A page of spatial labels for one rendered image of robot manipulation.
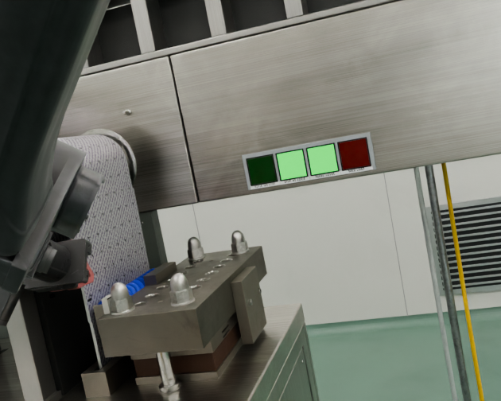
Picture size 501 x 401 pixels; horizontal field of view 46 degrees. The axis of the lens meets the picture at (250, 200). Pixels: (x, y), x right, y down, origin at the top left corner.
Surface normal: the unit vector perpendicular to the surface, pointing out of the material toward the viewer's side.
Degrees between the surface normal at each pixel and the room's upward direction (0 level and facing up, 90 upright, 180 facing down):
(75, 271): 62
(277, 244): 90
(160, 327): 90
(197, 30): 90
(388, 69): 90
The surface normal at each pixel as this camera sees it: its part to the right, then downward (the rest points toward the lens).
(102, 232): 0.95, -0.14
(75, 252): -0.30, -0.33
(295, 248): -0.26, 0.15
